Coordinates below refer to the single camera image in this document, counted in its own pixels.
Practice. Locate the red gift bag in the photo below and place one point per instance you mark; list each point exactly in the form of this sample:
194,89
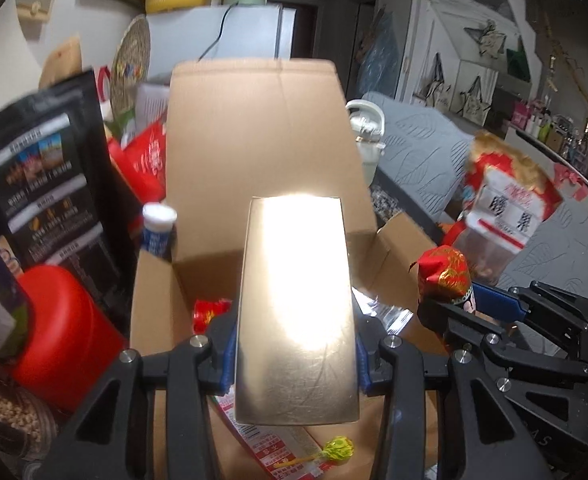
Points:
146,160

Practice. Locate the clear plastic nut jar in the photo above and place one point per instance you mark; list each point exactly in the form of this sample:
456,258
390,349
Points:
3,410

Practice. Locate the blue white bottle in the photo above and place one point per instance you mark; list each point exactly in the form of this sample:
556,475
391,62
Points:
156,232

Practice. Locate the blue plastic cover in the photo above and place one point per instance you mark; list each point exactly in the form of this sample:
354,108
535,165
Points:
381,55

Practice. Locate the red yellow candy packet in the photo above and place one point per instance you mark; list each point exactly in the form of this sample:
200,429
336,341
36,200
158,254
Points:
208,315

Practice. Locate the small red gold packet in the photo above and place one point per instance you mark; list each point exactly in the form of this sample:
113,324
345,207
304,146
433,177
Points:
444,270

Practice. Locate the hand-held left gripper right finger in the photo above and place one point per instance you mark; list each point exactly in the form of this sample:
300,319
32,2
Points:
364,375

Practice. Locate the tan paper bag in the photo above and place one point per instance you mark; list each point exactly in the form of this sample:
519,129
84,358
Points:
63,62

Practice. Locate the white stair cabinet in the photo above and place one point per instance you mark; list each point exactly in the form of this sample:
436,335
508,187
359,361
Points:
454,15

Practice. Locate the pink ribbon decoration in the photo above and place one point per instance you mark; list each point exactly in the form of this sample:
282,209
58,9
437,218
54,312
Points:
571,180

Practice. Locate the white printed paper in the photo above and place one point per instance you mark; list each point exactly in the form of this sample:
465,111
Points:
151,102

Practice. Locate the clear white-label nut bag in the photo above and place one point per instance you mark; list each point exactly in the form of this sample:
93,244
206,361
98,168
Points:
504,210

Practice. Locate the shiny gold box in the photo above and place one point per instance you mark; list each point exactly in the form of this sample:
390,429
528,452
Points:
296,310

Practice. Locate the white thermos kettle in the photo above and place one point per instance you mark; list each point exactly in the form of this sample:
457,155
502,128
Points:
369,155

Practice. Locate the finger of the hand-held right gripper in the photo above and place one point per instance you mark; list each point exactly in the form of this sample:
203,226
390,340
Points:
496,302
454,322

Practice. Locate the row of small bottles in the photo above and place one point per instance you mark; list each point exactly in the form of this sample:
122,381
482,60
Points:
549,127

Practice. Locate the brown cardboard box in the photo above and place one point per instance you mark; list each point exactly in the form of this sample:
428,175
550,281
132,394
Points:
254,135

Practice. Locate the white fridge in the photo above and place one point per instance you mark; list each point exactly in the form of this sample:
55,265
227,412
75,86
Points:
254,30

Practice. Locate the yellow green lollipop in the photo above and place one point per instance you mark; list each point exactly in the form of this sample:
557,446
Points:
339,447

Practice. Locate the red canister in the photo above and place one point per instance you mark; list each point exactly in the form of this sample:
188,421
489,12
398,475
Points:
63,335

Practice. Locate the beige tote bag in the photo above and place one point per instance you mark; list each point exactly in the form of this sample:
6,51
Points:
439,92
476,107

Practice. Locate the red white snack packet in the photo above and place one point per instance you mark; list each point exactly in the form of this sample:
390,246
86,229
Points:
269,452

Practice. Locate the yellow red snack bag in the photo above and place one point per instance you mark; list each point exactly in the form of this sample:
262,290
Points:
529,165

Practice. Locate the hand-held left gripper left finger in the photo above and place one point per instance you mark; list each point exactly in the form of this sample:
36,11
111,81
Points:
225,370

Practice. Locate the dark brown door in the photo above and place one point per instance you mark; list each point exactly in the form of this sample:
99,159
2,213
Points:
306,30

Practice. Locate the black snack bag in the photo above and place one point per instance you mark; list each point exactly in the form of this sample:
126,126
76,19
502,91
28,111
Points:
48,180

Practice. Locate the round woven plate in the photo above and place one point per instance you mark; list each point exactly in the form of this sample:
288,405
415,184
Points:
131,55

